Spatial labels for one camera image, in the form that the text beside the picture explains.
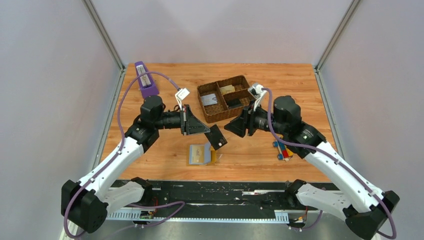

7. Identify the black card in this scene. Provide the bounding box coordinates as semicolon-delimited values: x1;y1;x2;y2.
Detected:
204;124;228;150

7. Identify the aluminium frame rail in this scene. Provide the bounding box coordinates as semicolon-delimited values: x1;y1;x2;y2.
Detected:
59;187;382;240

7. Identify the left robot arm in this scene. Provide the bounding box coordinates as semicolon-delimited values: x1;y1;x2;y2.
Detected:
61;95;211;233

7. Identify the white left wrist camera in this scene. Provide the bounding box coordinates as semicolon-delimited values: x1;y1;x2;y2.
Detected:
174;87;190;111

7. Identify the silver card in basket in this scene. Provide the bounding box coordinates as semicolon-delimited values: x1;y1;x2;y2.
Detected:
200;93;219;107

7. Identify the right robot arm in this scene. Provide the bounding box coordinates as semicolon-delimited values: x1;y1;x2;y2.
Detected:
224;95;400;240

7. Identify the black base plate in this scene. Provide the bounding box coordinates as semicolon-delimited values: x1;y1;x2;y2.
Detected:
108;180;320;224

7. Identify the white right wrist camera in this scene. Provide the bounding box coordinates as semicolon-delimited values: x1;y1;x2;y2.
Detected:
247;82;268;112

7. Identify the brown wicker divided basket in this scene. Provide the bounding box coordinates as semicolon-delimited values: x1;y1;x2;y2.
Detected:
197;75;254;124

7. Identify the gold card in basket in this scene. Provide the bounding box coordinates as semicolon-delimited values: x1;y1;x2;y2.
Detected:
219;85;236;95

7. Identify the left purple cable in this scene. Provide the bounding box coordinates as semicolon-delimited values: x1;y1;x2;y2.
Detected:
62;71;186;240

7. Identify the purple metronome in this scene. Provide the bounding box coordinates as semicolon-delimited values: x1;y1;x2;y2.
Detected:
134;61;160;98

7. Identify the purple cable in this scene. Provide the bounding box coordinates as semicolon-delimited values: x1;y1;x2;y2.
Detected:
62;71;186;240
261;87;398;240

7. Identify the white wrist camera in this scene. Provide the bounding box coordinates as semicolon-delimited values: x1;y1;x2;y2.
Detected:
247;82;268;112
174;87;190;111

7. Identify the gold card in holder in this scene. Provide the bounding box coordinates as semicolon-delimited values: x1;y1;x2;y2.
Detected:
189;144;205;165

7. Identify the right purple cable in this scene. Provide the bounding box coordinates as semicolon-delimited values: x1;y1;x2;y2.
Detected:
261;87;398;240

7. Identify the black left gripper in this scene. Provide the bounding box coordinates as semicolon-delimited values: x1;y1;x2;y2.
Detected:
154;104;210;136

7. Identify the colourful toy block truck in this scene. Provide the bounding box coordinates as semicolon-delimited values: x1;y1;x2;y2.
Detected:
272;138;294;162

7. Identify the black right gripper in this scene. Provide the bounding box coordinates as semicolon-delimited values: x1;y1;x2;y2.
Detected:
224;100;287;138

